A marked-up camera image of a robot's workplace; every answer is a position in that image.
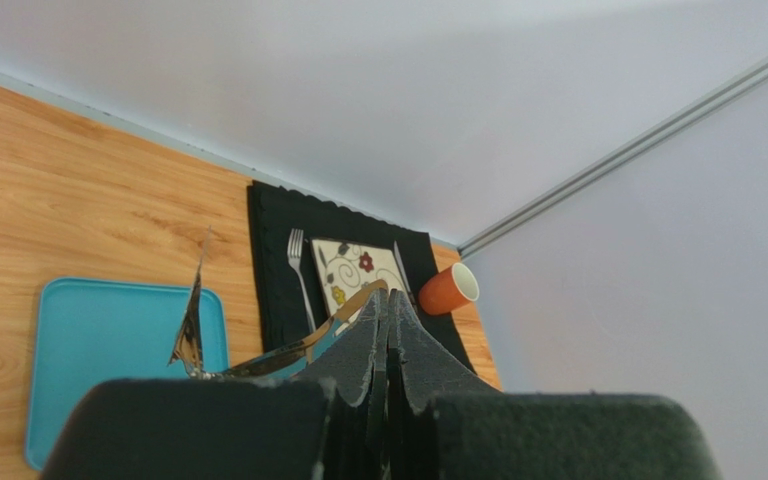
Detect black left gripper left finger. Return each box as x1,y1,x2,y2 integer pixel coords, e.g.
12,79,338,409
41,288,388,479

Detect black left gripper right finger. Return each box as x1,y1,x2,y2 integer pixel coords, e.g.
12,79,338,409
387,291,720,479

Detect metal serving tongs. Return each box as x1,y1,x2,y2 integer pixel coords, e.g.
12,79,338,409
167,229,389,381

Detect blue tin lid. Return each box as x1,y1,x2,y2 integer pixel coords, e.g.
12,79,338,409
25,277,230,479

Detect orange mug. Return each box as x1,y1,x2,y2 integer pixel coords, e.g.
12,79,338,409
418,262,480,316

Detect black cloth placemat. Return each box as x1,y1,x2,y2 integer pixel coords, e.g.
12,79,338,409
246,179,477,374

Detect floral square plate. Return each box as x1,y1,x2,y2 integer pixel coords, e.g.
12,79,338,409
310,238,407,315

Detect silver fork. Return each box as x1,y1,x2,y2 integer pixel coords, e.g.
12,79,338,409
287,228,317,333

